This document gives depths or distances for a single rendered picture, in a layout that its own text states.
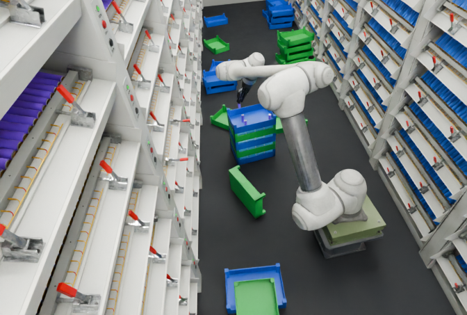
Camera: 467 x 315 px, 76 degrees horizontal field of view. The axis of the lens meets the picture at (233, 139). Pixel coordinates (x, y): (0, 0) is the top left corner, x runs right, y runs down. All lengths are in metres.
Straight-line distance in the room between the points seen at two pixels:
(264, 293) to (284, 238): 0.38
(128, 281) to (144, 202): 0.24
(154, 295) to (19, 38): 0.80
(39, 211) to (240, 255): 1.48
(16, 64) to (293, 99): 0.97
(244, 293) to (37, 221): 1.31
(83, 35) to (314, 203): 1.11
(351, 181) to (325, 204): 0.17
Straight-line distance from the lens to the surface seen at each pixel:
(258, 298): 1.71
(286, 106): 1.23
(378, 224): 1.74
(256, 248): 1.90
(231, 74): 1.69
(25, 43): 0.52
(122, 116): 0.84
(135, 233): 0.93
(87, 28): 0.73
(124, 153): 0.86
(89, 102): 0.71
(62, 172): 0.58
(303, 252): 1.91
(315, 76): 1.28
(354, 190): 1.52
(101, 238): 0.71
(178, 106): 1.66
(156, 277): 1.08
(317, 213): 1.45
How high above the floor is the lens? 1.70
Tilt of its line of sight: 43 degrees down
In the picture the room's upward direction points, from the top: 6 degrees counter-clockwise
